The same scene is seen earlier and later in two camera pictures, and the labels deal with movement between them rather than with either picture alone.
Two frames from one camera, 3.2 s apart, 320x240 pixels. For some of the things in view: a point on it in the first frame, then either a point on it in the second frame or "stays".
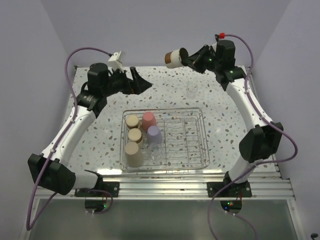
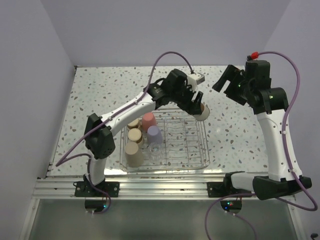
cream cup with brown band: x=132 y=121 stays
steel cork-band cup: x=172 y=59 → x=205 y=113
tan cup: x=135 y=134 stays
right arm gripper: x=196 y=59 → x=233 y=74
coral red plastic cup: x=148 y=119 stays
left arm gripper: x=137 y=85 → x=194 y=107
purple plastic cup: x=154 y=135 stays
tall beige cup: x=134 y=157 stays
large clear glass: x=155 y=152 stays
